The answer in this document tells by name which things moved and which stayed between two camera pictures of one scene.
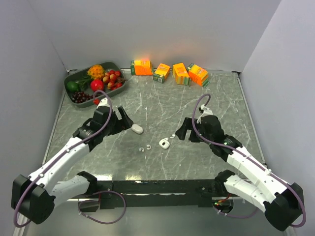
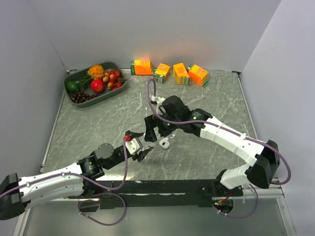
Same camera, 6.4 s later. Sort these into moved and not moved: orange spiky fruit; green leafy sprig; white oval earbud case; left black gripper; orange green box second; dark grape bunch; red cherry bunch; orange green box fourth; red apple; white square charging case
Moved: white oval earbud case; left black gripper
Not moved: dark grape bunch; white square charging case; orange green box fourth; red cherry bunch; red apple; green leafy sprig; orange spiky fruit; orange green box second
